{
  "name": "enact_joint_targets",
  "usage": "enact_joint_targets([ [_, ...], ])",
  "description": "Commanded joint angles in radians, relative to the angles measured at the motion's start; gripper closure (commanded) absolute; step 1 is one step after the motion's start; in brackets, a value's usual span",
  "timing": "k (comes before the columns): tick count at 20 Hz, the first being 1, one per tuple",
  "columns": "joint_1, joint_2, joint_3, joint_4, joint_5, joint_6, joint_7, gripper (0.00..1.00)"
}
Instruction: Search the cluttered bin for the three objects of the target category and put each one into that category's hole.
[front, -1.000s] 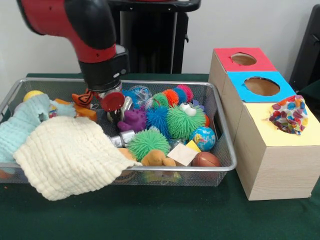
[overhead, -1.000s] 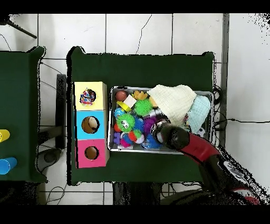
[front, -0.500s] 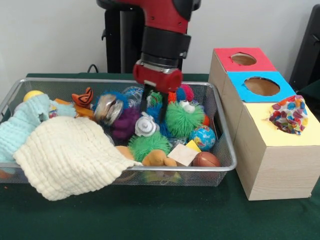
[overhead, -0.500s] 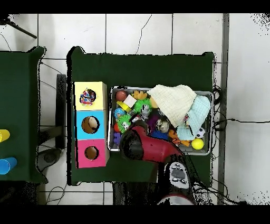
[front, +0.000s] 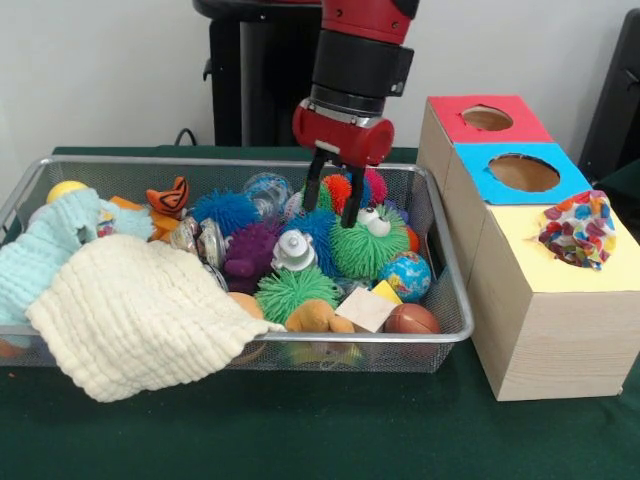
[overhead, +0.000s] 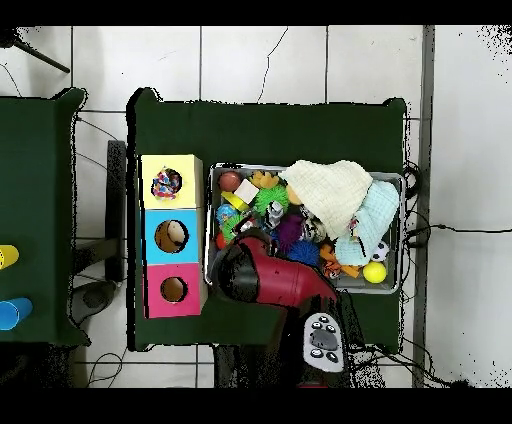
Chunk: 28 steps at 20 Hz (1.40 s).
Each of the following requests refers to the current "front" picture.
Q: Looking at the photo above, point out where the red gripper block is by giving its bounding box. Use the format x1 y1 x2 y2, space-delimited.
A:
292 98 396 230

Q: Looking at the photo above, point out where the small green spiky ball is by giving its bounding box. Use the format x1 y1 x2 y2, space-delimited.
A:
254 265 341 324

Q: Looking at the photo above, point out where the cream waffle cloth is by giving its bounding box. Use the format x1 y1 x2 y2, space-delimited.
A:
24 234 287 404

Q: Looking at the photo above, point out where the multicoloured heart print cloth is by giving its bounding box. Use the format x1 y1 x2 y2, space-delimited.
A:
537 189 617 271

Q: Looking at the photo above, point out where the mint green waffle cloth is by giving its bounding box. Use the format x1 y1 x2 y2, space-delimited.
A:
0 189 155 351

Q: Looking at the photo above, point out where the wooden box with three holes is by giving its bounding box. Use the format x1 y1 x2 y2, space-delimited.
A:
416 93 640 402

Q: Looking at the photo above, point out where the silver toy robot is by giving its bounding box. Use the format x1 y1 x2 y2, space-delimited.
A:
271 229 317 274

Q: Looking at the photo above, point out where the purple spiky toy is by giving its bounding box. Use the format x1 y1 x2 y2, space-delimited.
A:
222 222 284 294

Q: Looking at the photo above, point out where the blue spiky ball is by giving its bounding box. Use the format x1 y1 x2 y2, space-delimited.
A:
192 188 261 236

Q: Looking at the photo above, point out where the globe print ball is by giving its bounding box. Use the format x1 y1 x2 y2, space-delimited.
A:
378 251 432 303

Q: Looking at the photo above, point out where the brown toy football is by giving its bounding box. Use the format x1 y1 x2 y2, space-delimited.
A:
383 302 442 334

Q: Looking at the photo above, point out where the orange tiger plush toy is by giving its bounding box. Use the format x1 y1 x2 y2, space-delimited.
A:
145 175 190 221

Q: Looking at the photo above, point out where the dark green table cloth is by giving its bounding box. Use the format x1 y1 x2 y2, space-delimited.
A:
594 160 640 211
0 144 640 480

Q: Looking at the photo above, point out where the black upright panel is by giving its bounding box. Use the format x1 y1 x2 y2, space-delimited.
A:
579 7 640 174

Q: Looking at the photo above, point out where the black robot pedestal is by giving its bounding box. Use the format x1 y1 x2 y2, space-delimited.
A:
192 0 326 149

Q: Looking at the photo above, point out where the shallow wire mesh bin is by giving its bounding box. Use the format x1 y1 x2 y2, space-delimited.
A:
0 154 475 375

